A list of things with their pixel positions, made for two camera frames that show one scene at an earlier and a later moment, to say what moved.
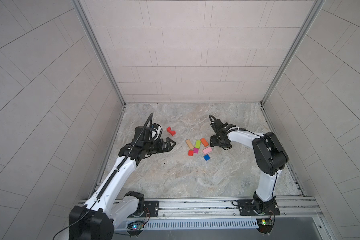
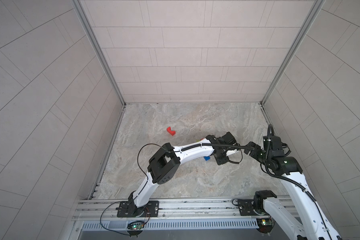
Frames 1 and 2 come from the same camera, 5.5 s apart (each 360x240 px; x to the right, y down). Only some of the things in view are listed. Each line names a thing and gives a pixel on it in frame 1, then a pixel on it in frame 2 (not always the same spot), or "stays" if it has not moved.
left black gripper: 160,148 → 220,161
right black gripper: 213,142 → 253,151
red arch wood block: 172,132 stays
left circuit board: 137,225 stays
